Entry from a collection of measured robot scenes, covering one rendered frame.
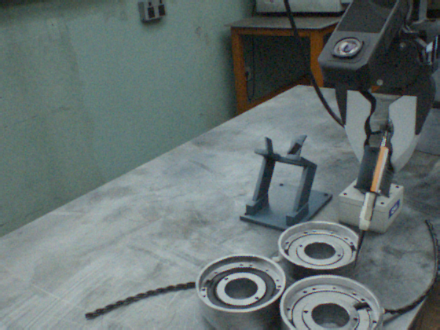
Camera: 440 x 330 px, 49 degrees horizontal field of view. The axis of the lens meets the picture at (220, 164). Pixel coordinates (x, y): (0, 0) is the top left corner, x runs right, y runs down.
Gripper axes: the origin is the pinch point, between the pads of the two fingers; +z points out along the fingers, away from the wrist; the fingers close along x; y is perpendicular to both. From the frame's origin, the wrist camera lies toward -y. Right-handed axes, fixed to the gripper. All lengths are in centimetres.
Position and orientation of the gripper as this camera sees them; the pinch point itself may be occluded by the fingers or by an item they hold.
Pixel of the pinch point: (379, 161)
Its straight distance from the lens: 54.5
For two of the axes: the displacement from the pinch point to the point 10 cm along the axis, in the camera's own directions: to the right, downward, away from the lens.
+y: 5.8, -3.9, 7.1
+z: 1.0, 9.0, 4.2
